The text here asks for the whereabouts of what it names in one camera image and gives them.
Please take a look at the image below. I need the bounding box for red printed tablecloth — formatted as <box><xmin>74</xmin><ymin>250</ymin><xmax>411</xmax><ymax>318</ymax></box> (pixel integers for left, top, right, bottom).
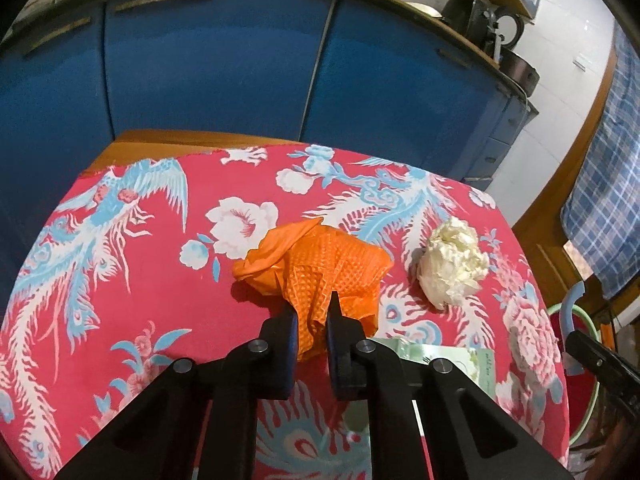
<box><xmin>0</xmin><ymin>144</ymin><xmax>571</xmax><ymax>480</ymax></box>

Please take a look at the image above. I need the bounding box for orange textured glove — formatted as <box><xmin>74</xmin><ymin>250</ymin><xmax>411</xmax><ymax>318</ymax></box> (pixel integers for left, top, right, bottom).
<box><xmin>232</xmin><ymin>217</ymin><xmax>392</xmax><ymax>363</ymax></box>

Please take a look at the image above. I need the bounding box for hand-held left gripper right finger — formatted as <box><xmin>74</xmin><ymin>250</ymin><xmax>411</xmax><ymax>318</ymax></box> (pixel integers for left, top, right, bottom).
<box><xmin>326</xmin><ymin>291</ymin><xmax>573</xmax><ymax>480</ymax></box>

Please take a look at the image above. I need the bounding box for black kitchen appliance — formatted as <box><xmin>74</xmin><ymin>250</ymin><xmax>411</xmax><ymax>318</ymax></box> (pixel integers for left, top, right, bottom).
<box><xmin>441</xmin><ymin>0</ymin><xmax>525</xmax><ymax>61</ymax></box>

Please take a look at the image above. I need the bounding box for green cardboard box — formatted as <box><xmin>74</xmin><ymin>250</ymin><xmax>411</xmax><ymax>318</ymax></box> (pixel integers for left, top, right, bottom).
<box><xmin>372</xmin><ymin>337</ymin><xmax>496</xmax><ymax>396</ymax></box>

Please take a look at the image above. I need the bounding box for brown wooden frame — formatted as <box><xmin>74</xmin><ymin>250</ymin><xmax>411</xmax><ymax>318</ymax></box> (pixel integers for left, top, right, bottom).
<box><xmin>512</xmin><ymin>45</ymin><xmax>621</xmax><ymax>311</ymax></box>

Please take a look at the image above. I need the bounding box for small crumpled paper ball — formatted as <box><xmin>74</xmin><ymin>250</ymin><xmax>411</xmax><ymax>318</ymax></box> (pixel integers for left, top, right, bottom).
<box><xmin>417</xmin><ymin>217</ymin><xmax>491</xmax><ymax>311</ymax></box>

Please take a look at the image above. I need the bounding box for green rimmed red basin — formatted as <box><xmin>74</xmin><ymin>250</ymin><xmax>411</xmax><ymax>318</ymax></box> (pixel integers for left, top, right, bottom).
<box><xmin>547</xmin><ymin>305</ymin><xmax>601</xmax><ymax>448</ymax></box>

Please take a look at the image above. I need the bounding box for blue kitchen cabinet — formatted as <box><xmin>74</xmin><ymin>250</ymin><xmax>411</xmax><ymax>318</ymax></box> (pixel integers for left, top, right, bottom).
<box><xmin>0</xmin><ymin>0</ymin><xmax>540</xmax><ymax>321</ymax></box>

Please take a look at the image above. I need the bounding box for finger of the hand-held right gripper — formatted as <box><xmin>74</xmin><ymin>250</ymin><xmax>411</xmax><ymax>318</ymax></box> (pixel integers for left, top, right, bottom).
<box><xmin>565</xmin><ymin>331</ymin><xmax>640</xmax><ymax>401</ymax></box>

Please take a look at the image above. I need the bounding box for black pot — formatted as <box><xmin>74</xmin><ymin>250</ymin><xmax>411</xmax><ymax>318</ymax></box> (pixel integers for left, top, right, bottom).
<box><xmin>500</xmin><ymin>47</ymin><xmax>541</xmax><ymax>96</ymax></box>

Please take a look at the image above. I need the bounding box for light blue plastic strip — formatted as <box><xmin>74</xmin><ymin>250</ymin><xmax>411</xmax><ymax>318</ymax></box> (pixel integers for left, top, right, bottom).
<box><xmin>560</xmin><ymin>281</ymin><xmax>587</xmax><ymax>376</ymax></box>

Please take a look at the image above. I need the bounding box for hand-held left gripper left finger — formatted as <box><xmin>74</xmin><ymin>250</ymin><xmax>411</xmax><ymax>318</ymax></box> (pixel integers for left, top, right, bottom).
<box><xmin>57</xmin><ymin>304</ymin><xmax>300</xmax><ymax>480</ymax></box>

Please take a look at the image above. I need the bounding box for blue plaid cloth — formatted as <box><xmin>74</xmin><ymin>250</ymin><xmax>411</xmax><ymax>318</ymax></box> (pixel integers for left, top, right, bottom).
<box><xmin>560</xmin><ymin>25</ymin><xmax>640</xmax><ymax>301</ymax></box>

